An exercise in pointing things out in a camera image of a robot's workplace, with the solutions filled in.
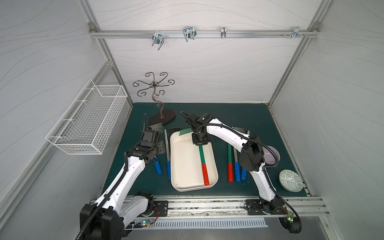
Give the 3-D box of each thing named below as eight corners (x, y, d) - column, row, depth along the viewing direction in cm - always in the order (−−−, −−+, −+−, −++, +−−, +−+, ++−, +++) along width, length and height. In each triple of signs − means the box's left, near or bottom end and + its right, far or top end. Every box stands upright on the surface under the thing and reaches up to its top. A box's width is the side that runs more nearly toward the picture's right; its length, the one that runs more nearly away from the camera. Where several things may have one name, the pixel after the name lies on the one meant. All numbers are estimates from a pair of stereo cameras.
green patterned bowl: (281, 192, 80) (285, 190, 76) (274, 171, 87) (277, 169, 84) (302, 192, 80) (307, 190, 77) (293, 171, 87) (297, 169, 84)
